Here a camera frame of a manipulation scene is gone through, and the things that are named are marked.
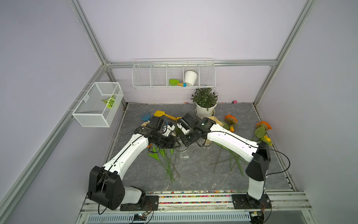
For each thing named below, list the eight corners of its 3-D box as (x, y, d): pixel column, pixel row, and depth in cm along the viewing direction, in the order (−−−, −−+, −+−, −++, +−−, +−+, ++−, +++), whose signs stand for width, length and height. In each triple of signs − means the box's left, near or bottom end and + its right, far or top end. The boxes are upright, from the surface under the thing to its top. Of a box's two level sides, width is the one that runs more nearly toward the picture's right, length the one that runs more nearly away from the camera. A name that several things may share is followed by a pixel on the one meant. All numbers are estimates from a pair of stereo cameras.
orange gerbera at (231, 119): (226, 125, 109) (228, 120, 104) (224, 119, 113) (226, 114, 108) (235, 125, 109) (237, 120, 104) (233, 119, 113) (236, 114, 108)
